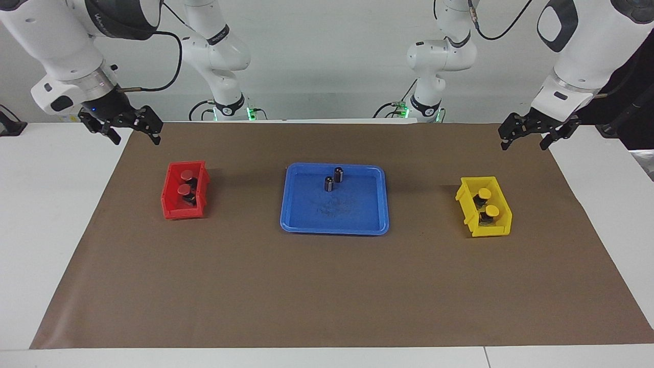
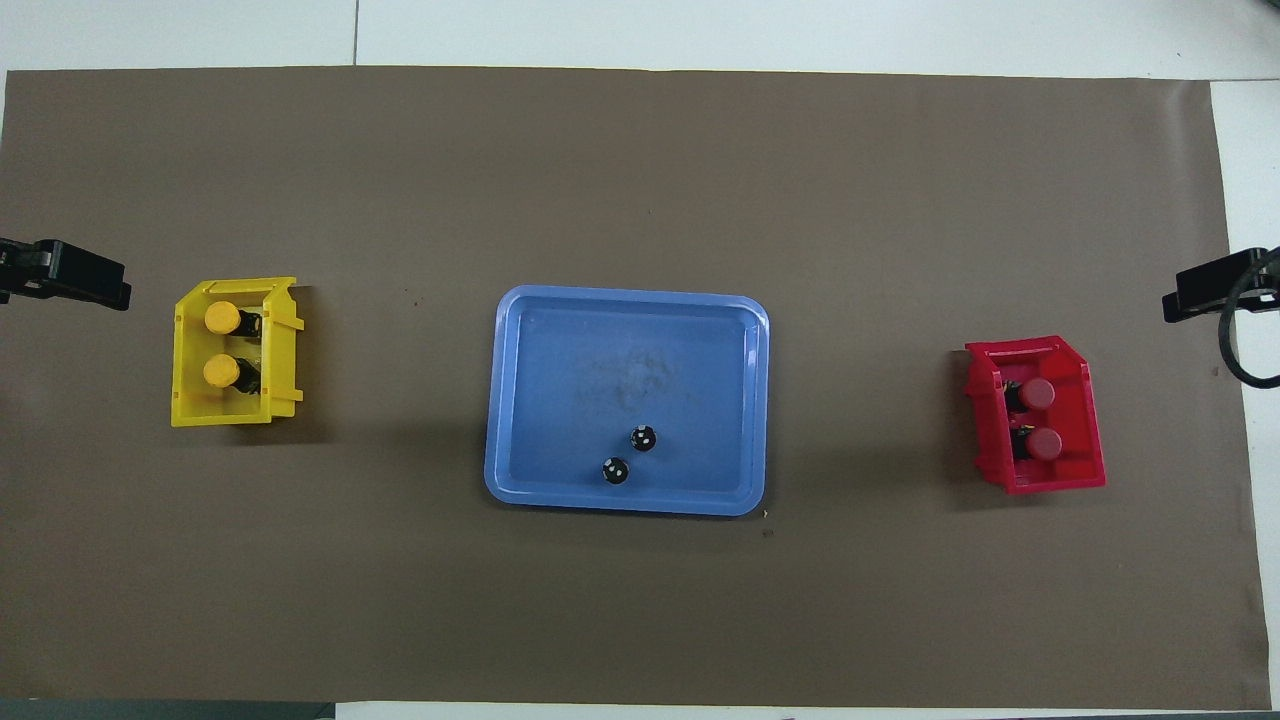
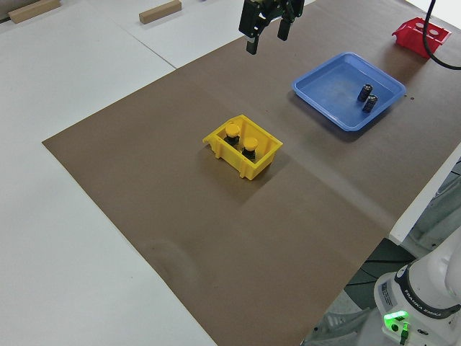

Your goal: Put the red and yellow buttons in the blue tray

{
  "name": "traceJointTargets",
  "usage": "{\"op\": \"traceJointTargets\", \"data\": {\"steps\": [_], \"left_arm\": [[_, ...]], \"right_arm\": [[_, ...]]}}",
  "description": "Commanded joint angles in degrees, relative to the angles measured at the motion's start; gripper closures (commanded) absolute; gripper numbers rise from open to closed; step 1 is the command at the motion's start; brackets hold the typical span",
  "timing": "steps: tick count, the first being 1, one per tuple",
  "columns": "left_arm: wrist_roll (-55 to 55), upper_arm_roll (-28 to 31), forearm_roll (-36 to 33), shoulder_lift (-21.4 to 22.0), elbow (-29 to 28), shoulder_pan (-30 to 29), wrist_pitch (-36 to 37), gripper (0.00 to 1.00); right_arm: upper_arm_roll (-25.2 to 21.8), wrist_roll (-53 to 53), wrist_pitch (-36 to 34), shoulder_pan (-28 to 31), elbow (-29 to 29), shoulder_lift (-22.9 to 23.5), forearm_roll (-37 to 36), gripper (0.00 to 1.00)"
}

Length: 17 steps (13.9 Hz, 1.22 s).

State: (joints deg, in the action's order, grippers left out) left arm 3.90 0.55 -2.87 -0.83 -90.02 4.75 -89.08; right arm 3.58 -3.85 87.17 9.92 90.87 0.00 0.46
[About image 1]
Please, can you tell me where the brown table mat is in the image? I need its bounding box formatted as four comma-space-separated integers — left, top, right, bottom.
30, 122, 654, 350

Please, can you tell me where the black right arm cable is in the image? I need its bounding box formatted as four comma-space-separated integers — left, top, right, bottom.
116, 31, 183, 94

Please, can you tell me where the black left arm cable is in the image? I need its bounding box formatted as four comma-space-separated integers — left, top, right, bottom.
468, 0, 533, 41

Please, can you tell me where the red plastic bin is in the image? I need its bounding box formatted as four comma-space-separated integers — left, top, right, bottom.
161, 160, 211, 220

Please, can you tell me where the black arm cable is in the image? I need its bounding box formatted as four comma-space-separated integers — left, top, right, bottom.
468, 0, 533, 41
116, 31, 183, 94

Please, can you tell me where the black base cable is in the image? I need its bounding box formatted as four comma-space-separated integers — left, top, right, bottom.
189, 100, 215, 122
373, 79, 418, 119

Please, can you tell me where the black right base cable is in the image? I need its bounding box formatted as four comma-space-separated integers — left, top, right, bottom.
189, 100, 215, 122

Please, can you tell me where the yellow plastic bin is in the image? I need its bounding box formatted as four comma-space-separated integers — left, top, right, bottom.
455, 176, 512, 238

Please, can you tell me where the blue plastic tray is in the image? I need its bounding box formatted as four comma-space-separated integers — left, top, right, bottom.
279, 163, 390, 236

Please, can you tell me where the silver metal object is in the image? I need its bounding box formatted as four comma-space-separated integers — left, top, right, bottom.
629, 149, 654, 182

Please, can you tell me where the black left base cable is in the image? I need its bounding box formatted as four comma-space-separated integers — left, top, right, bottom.
373, 79, 418, 119

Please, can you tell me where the dark background panel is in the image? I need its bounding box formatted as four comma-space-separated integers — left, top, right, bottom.
577, 36, 654, 150

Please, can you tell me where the black table clamp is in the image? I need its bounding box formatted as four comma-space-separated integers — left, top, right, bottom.
0, 105, 28, 137

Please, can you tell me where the black stand mount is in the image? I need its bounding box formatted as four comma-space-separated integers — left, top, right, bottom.
595, 97, 654, 140

